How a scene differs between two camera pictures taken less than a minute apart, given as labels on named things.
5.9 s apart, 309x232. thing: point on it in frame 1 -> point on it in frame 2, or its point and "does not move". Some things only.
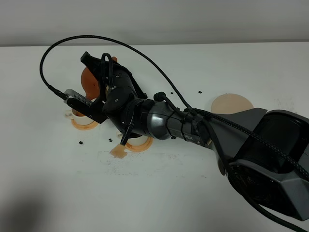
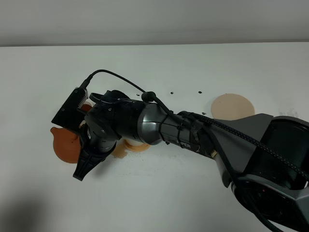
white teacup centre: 140,140 does not move
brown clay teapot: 90,83 -> 66,144
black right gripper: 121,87 -> 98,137
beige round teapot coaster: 230,103 does not move
